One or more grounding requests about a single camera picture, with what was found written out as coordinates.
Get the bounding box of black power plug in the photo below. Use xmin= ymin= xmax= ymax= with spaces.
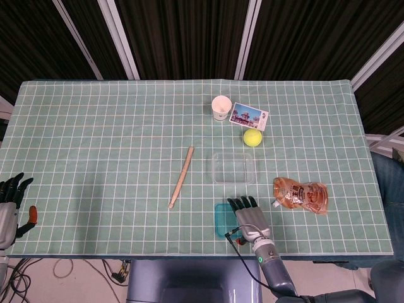
xmin=110 ymin=260 xmax=132 ymax=284

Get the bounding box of person in blue jeans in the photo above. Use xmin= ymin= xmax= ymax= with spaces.
xmin=371 ymin=146 xmax=404 ymax=271

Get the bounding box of wooden stick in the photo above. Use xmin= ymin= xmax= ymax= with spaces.
xmin=167 ymin=146 xmax=195 ymax=210

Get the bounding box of clear plastic container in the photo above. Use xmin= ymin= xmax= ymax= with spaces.
xmin=211 ymin=151 xmax=257 ymax=185

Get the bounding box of yellow tennis ball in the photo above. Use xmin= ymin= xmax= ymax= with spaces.
xmin=242 ymin=128 xmax=264 ymax=148

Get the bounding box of orange sauce pouch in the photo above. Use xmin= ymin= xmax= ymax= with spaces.
xmin=271 ymin=177 xmax=330 ymax=217

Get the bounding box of postcard with building photo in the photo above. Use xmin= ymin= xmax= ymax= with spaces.
xmin=229 ymin=102 xmax=270 ymax=131

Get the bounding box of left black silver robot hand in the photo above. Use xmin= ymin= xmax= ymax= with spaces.
xmin=0 ymin=172 xmax=39 ymax=250

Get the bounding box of black floor cable bundle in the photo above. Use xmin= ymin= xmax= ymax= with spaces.
xmin=0 ymin=257 xmax=40 ymax=303

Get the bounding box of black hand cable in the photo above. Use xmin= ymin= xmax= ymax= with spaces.
xmin=224 ymin=223 xmax=277 ymax=296

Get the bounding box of green checkered tablecloth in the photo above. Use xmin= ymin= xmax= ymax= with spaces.
xmin=0 ymin=78 xmax=395 ymax=257

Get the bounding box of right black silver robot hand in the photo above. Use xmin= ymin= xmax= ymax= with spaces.
xmin=226 ymin=196 xmax=272 ymax=247

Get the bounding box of white metal post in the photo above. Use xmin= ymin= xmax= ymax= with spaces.
xmin=97 ymin=0 xmax=141 ymax=80
xmin=350 ymin=21 xmax=404 ymax=92
xmin=234 ymin=0 xmax=263 ymax=80
xmin=52 ymin=0 xmax=104 ymax=80

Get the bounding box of white metal frame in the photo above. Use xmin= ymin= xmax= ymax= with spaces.
xmin=365 ymin=126 xmax=404 ymax=156

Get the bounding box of white paper cup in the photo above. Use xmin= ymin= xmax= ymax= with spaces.
xmin=211 ymin=95 xmax=232 ymax=122

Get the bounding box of blue-grey robot torso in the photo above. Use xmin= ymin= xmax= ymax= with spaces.
xmin=126 ymin=259 xmax=264 ymax=303

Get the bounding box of teal container lid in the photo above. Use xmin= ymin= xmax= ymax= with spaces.
xmin=214 ymin=203 xmax=243 ymax=240

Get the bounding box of black pleated curtain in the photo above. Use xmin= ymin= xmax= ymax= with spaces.
xmin=0 ymin=0 xmax=404 ymax=135

